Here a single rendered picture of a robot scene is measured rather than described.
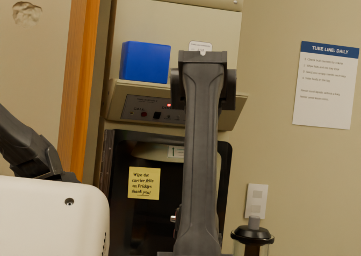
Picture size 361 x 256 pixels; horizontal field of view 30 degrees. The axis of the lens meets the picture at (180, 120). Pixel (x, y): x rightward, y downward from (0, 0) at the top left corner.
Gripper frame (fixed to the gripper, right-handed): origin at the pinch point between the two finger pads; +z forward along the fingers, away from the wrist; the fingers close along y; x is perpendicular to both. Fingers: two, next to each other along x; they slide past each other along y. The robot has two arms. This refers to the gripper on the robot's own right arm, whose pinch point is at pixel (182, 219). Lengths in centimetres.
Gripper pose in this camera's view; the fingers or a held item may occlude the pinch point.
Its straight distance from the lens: 159.4
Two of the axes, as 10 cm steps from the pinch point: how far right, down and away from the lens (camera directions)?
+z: -2.4, -0.7, 9.7
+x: -9.7, -0.8, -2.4
